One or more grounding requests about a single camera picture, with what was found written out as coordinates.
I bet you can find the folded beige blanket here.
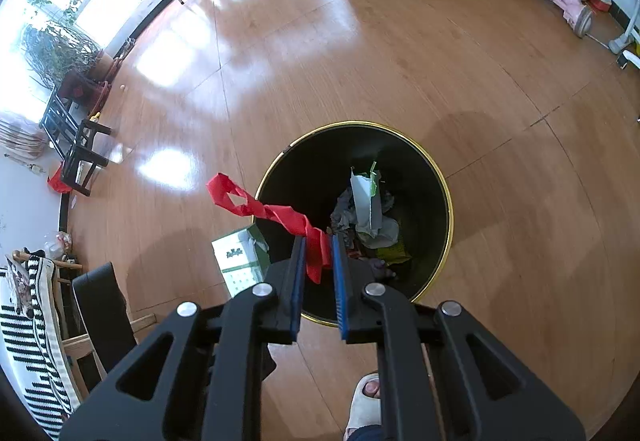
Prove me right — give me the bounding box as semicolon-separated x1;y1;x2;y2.
0;114;48;158

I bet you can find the patterned black gold bin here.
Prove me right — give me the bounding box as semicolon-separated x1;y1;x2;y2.
253;121;455;328

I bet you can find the person's right white slipper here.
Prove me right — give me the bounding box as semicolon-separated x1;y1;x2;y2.
342;371;383;437

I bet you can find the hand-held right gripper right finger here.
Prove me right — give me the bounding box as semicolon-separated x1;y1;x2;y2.
331;233;586;441

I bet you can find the wooden crib rail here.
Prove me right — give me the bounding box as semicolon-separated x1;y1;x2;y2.
62;313;157;358

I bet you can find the pale plastic wrapper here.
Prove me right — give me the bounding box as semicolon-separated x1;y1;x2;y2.
357;216;401;249

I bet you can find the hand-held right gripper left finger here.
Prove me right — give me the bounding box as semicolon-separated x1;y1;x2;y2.
60;236;307;441

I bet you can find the potted green plant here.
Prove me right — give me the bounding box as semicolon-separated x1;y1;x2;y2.
20;0;118;89

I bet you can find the grey crumpled wrapper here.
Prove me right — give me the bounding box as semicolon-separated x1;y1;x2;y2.
330;188;358;233

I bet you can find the red plastic bag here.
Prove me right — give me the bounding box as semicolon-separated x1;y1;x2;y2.
47;164;74;194

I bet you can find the black chair backrest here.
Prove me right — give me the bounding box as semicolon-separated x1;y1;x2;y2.
72;262;140;389

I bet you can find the black stool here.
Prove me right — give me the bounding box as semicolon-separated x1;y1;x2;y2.
62;118;113;198
39;86;86;157

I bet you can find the white green torn carton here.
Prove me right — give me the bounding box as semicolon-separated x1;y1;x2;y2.
349;161;385;239

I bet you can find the yellow green wrapper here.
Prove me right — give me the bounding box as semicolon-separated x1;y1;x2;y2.
375;241;412;266

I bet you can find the red paper strip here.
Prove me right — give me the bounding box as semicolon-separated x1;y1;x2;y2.
206;172;335;284

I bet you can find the clear plastic bag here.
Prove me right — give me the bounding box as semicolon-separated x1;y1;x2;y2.
44;230;75;261

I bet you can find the white plastic frame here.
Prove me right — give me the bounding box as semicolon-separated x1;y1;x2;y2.
607;8;640;69

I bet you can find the black white striped cloth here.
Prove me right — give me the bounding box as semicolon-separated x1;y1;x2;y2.
0;255;83;439

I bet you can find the green white carton box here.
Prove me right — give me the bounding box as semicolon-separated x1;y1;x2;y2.
211;225;272;300

